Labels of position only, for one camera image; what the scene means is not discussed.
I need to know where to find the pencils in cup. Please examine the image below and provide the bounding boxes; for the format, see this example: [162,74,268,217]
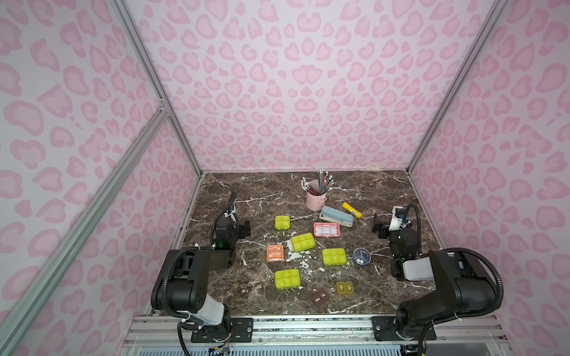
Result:
[301,170,335,197]

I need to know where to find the green pillbox front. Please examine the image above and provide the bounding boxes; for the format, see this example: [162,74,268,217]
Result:
[275,268,301,290]

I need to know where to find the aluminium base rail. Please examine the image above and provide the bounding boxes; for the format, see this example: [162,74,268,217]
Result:
[120,314,513,355]

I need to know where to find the green pillbox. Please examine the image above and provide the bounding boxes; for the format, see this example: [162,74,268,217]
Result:
[322,248,347,266]
[275,268,301,290]
[291,233,316,252]
[274,215,291,230]

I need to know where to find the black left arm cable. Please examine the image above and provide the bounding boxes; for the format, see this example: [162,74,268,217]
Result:
[159,190,239,356]

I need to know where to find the yellow glue stick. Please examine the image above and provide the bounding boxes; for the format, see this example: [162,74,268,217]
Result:
[342,203,362,219]

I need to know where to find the pink red rectangular pillbox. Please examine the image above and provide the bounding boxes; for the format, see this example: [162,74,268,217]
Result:
[313,222,341,237]

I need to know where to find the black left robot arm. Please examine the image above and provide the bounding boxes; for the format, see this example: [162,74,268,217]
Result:
[150,217,251,327]

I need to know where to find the small yellow pillbox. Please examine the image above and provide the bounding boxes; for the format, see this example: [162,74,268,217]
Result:
[335,281,354,295]

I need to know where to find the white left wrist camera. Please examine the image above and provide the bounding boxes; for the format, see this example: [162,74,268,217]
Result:
[224,206,239,224]

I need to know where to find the small dark red pillbox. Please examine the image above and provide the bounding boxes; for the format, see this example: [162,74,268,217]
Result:
[312,289,330,309]

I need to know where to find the grey blue stapler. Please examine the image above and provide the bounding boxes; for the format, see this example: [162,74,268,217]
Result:
[319,206,354,228]

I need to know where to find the pink pencil cup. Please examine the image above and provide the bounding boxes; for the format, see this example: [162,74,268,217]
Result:
[305,180,327,212]

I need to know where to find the small orange pillbox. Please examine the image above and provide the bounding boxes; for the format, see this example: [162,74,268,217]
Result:
[267,244,284,262]

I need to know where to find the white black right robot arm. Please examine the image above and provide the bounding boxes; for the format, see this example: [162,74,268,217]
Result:
[371,207,505,347]

